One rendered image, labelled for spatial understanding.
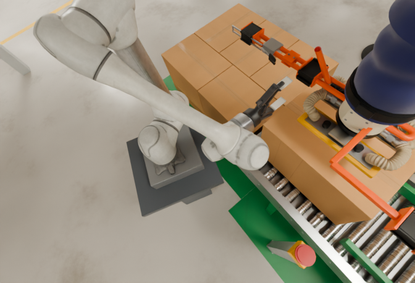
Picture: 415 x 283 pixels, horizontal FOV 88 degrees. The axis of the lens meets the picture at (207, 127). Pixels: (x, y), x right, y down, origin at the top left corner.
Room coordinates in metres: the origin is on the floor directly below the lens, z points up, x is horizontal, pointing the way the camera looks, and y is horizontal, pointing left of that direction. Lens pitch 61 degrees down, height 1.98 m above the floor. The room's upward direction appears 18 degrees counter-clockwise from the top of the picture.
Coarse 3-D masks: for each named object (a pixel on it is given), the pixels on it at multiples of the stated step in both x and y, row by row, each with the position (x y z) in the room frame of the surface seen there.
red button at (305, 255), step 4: (304, 244) -0.08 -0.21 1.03; (296, 248) -0.08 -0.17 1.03; (300, 248) -0.08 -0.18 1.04; (304, 248) -0.09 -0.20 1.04; (308, 248) -0.09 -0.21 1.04; (296, 252) -0.09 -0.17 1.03; (300, 252) -0.09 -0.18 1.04; (304, 252) -0.10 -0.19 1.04; (308, 252) -0.10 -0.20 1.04; (312, 252) -0.11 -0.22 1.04; (296, 256) -0.10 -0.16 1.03; (300, 256) -0.11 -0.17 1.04; (304, 256) -0.11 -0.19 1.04; (308, 256) -0.11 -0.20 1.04; (312, 256) -0.12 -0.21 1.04; (300, 260) -0.12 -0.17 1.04; (304, 260) -0.12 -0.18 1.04; (308, 260) -0.12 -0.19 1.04; (312, 260) -0.13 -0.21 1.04; (304, 264) -0.13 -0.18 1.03; (308, 264) -0.14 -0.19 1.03
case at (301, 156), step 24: (288, 120) 0.45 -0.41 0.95; (336, 120) 0.37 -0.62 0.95; (288, 144) 0.33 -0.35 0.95; (312, 144) 0.29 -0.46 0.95; (384, 144) 0.19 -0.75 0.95; (288, 168) 0.27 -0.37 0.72; (312, 168) 0.19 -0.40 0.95; (408, 168) 0.06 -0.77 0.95; (312, 192) 0.11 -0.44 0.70; (336, 192) 0.06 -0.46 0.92; (384, 192) 0.00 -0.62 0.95; (336, 216) -0.03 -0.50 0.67; (360, 216) -0.05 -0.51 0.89
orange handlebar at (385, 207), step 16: (288, 64) 0.58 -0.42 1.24; (320, 80) 0.44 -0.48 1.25; (336, 80) 0.42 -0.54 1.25; (336, 96) 0.36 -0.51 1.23; (368, 128) 0.20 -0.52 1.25; (352, 144) 0.17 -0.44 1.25; (336, 160) 0.13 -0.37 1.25; (352, 176) 0.07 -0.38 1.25; (368, 192) 0.02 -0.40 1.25; (384, 208) -0.04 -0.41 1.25
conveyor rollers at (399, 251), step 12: (288, 180) 0.23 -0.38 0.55; (300, 192) 0.15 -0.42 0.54; (396, 192) -0.01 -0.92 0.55; (312, 204) 0.06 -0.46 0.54; (408, 204) -0.09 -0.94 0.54; (312, 216) 0.00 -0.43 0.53; (324, 216) -0.02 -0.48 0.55; (336, 228) -0.09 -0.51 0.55; (360, 228) -0.12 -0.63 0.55; (372, 240) -0.20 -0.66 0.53; (384, 240) -0.21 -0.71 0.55; (372, 252) -0.24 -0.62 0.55; (396, 252) -0.27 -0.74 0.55; (360, 264) -0.27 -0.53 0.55; (384, 264) -0.31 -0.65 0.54; (396, 264) -0.32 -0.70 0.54; (372, 276) -0.34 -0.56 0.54; (408, 276) -0.38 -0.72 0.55
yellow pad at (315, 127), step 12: (300, 120) 0.36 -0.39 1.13; (324, 120) 0.32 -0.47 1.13; (312, 132) 0.29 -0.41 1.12; (324, 132) 0.27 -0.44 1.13; (336, 144) 0.21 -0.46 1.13; (360, 144) 0.18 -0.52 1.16; (348, 156) 0.15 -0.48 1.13; (360, 156) 0.14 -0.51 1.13; (360, 168) 0.10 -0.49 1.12; (372, 168) 0.09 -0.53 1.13
